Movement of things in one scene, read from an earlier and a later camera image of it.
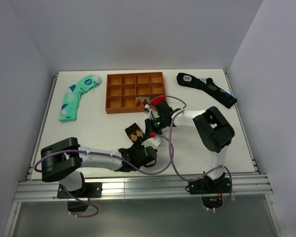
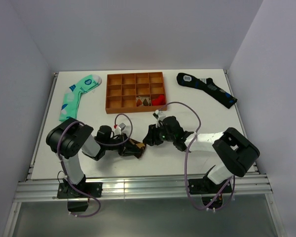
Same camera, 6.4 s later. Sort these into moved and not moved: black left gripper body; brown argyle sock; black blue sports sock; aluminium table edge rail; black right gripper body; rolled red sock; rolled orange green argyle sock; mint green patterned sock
Moved: black left gripper body; black right gripper body; brown argyle sock
Not moved: mint green patterned sock; rolled red sock; rolled orange green argyle sock; aluminium table edge rail; black blue sports sock
